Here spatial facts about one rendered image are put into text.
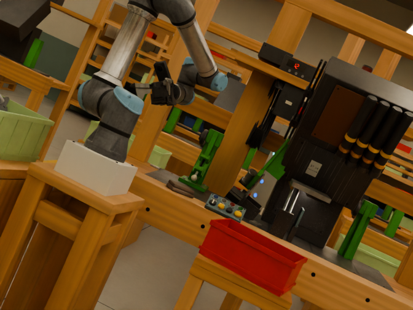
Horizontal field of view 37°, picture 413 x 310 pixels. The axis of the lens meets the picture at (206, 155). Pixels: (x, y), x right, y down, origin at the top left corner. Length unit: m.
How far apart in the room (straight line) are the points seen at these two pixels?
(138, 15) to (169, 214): 0.75
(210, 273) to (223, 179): 0.99
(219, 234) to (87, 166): 0.49
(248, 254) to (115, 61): 0.81
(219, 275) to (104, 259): 0.47
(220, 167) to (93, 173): 1.02
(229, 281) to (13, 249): 0.71
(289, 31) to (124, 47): 1.00
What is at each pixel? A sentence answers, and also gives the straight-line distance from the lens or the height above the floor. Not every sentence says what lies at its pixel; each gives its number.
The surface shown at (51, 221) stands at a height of 0.70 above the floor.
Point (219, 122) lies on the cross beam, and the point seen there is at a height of 1.21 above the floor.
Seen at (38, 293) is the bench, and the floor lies 0.31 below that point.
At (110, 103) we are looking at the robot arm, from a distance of 2.12.
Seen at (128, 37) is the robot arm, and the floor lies 1.36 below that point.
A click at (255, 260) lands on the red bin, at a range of 2.03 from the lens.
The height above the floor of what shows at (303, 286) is 0.79.
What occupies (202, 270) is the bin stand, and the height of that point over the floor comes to 0.77.
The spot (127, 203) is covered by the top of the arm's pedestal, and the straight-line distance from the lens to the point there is 2.10.
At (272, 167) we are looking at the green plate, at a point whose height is 1.14.
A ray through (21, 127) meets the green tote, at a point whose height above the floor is 0.92.
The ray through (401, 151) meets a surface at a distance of 11.95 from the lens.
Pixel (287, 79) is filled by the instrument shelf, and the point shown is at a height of 1.51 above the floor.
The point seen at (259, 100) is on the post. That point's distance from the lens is 2.93.
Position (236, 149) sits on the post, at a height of 1.13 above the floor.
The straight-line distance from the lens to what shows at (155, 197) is 2.37.
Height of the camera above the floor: 1.25
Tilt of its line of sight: 4 degrees down
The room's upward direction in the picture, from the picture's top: 25 degrees clockwise
